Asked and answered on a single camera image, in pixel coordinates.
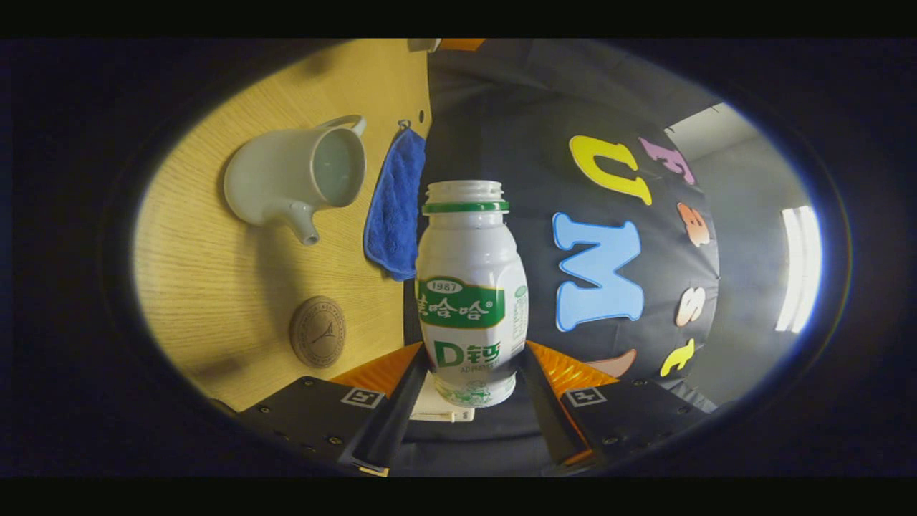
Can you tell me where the white toaster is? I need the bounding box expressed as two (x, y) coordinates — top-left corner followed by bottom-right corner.
(408, 369), (475, 424)

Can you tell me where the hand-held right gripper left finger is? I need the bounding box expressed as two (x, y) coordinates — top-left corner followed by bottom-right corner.
(236, 343), (431, 477)

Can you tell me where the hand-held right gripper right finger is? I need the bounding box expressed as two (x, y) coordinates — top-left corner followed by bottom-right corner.
(519, 340), (717, 467)

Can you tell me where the white plastic water bottle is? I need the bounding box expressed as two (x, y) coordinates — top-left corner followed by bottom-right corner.
(416, 179), (529, 408)

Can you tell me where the blue towel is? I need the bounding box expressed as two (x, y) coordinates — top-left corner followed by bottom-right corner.
(363, 120), (427, 282)

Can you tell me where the round wooden coaster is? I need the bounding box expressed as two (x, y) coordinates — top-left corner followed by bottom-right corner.
(289, 296), (347, 369)

